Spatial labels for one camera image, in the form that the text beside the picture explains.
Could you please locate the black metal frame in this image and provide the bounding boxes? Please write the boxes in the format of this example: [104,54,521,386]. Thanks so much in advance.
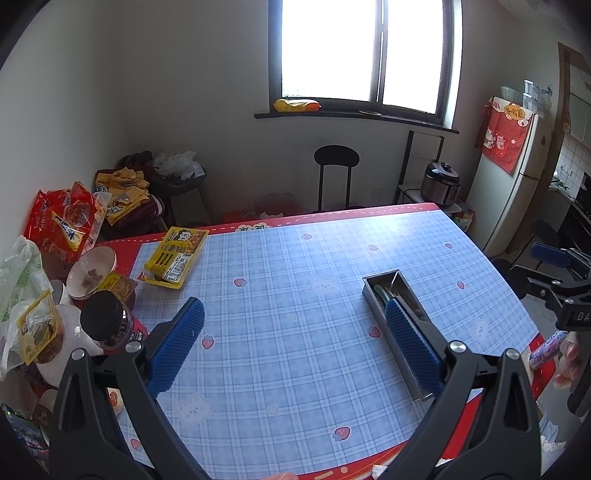
[396,130,445,204]

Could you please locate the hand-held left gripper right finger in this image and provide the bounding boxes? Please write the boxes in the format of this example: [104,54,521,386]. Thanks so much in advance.
[385,298,541,480]

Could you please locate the pastel patterned tube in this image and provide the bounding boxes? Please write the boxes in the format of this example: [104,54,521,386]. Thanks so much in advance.
[529,330,568,370]

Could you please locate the perforated metal utensil tray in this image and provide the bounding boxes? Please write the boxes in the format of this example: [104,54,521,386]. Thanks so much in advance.
[361,270,437,402]

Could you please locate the blue plaid table mat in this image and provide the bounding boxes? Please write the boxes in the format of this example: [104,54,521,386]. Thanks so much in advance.
[111,210,541,476]

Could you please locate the yellow clothes pile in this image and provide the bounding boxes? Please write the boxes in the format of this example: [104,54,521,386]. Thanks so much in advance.
[95,168,151,227]

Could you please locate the black-lidded red label jar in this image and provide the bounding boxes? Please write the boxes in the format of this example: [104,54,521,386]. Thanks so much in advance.
[80,292,148,354]

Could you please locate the white plastic bag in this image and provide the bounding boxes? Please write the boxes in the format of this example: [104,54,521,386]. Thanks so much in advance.
[154,151,204,181]

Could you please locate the black chair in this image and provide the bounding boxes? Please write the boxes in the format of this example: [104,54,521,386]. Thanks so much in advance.
[494,219,559,278]

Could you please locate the green orange floor bag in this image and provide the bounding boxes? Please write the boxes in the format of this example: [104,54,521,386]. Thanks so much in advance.
[455,203,475,232]

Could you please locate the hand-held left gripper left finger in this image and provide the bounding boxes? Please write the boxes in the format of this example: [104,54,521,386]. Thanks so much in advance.
[48,296,206,480]

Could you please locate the white paper cups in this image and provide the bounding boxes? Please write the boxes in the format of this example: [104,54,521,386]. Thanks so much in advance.
[37,305,103,388]

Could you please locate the yellow snack packet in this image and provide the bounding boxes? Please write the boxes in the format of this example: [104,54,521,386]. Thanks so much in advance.
[18,291,65,365]

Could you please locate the clear containers on fridge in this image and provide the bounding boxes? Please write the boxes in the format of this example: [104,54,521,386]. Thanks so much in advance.
[501,79,552,114]

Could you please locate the yellow labelled food pack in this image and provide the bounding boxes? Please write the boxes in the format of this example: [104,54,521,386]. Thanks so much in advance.
[144,226,209,289]

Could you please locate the white fridge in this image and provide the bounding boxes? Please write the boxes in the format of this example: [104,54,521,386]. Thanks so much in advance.
[466,97,552,257]

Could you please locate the dark windowsill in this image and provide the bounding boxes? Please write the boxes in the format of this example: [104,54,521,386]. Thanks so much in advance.
[254,111,460,134]

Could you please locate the red plastic bag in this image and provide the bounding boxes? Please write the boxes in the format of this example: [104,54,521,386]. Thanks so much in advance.
[224,194,305,222]

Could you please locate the person's right hand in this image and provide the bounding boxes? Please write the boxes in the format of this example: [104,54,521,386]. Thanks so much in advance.
[554,330,588,389]

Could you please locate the black round stool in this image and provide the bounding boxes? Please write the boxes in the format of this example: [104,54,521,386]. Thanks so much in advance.
[314,145,361,213]

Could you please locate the red printed cloth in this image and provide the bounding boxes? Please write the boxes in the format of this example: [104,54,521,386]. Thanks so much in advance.
[475,97,532,175]

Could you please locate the round dark side stool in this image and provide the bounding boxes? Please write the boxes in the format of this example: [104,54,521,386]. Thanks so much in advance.
[152,164,213,227]

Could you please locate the clear plastic bag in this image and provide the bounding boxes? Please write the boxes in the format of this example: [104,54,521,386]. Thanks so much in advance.
[0,235,54,379]

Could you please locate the dark framed window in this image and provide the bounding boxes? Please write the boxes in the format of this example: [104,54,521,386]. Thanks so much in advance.
[268,0,462,130]

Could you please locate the red snack bag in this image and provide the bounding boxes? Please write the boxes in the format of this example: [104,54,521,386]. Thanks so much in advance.
[25,182,100,264]

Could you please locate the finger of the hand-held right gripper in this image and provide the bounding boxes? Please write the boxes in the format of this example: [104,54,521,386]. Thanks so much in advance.
[510,265,570,306]
[530,242,583,271]

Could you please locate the silver black rice cooker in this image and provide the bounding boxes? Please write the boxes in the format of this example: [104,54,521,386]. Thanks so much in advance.
[420,161,462,207]

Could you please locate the small white table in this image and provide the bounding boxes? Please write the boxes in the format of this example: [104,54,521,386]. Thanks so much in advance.
[396,185,462,207]

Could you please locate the dark maroon clothes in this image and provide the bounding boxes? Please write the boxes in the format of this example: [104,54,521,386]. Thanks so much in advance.
[108,152,168,236]

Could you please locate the white bowl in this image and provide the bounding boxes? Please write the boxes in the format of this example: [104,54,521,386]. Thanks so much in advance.
[67,246,117,301]

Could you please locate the blue packet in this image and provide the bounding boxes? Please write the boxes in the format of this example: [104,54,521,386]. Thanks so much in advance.
[0,404,49,462]

